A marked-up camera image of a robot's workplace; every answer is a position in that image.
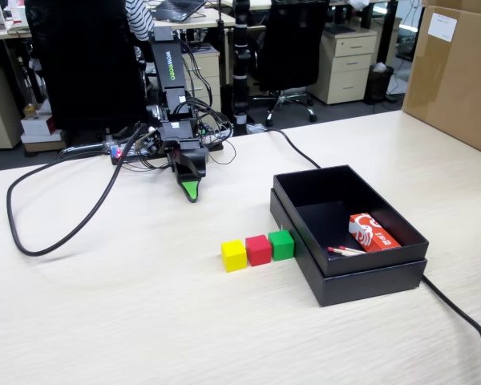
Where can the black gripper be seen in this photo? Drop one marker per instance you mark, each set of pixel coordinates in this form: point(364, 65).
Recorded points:
point(176, 134)

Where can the red wooden cube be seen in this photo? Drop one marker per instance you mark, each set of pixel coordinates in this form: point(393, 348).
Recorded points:
point(258, 252)

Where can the green wooden cube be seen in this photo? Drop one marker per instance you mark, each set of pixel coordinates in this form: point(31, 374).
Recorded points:
point(281, 246)

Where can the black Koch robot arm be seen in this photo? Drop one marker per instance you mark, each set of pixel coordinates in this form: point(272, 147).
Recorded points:
point(168, 60)

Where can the black cardboard box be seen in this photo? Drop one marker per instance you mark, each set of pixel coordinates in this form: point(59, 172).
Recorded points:
point(324, 192)

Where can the flat brown box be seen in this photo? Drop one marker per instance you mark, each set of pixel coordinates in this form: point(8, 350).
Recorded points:
point(44, 142)

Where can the white cardboard box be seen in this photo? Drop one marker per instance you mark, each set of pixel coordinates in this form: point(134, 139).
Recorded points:
point(36, 125)

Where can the black open box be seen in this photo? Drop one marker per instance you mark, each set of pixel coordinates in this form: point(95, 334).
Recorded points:
point(369, 286)

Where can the robot control circuit board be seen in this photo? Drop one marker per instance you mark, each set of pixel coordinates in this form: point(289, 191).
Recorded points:
point(118, 153)

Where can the yellow wooden cube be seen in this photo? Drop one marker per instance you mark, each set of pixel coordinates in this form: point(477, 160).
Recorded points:
point(234, 258)

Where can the black pole with white bands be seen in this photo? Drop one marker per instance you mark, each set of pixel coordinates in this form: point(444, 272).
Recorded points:
point(241, 60)

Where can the thin black stand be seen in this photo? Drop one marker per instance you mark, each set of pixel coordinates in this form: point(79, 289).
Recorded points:
point(221, 40)

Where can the black mesh office chair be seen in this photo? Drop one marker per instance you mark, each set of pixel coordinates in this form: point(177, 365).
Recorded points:
point(88, 60)

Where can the black office chair with castors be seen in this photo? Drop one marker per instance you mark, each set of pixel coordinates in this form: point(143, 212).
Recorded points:
point(288, 48)

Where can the red-tipped wooden match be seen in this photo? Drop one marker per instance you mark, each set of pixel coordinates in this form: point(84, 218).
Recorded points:
point(354, 250)
point(336, 251)

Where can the person in striped shirt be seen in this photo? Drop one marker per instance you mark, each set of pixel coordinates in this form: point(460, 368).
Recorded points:
point(138, 18)

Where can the black laptop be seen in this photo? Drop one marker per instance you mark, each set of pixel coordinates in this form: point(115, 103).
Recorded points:
point(176, 8)

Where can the beige three-drawer cabinet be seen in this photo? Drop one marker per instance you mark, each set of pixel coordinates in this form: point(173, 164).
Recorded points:
point(344, 72)

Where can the orange matchbox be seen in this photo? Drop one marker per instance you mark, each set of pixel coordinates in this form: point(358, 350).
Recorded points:
point(370, 234)

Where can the beige low cabinet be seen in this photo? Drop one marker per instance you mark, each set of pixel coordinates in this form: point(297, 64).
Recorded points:
point(0, 116)

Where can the black waste bin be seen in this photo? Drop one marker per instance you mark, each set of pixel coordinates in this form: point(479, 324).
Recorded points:
point(378, 86)

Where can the large brown cardboard carton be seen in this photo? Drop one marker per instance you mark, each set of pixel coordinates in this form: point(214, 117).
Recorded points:
point(457, 80)

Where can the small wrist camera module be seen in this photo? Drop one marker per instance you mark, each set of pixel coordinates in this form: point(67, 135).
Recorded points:
point(150, 140)

